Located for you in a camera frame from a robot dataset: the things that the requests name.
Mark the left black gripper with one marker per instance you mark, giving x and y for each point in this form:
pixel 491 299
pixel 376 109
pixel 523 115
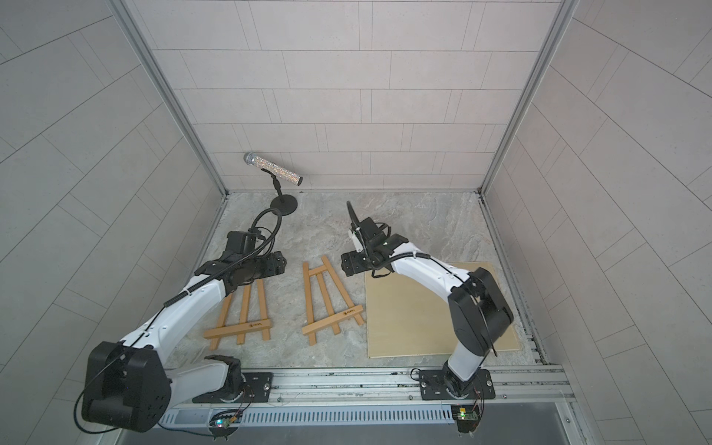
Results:
pixel 272 269

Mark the plywood board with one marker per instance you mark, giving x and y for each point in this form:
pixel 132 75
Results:
pixel 406 319

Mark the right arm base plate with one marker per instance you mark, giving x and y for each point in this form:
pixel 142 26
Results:
pixel 443 385

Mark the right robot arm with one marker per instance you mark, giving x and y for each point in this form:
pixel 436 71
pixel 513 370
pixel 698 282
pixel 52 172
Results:
pixel 480 314

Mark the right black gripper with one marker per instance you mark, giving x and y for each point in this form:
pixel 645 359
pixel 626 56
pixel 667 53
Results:
pixel 357 263

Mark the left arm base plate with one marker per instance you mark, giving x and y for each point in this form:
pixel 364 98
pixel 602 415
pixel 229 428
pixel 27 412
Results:
pixel 250 387

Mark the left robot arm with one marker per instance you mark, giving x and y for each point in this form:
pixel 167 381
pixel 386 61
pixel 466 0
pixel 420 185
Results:
pixel 146 348

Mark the circuit board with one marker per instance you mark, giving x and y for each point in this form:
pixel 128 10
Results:
pixel 466 418
pixel 222 425

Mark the glitter microphone on stand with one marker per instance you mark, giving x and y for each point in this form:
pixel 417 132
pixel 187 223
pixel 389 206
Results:
pixel 286 204

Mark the right circuit board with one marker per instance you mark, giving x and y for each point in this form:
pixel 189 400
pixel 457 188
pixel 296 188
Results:
pixel 466 418

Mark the wooden easel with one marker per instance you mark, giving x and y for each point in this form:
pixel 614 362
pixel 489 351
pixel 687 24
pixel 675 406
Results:
pixel 241 317
pixel 351 311

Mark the left circuit board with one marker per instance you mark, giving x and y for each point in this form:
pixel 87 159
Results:
pixel 222 425

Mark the aluminium mounting rail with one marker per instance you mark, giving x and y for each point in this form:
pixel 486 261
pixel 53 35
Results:
pixel 342 386

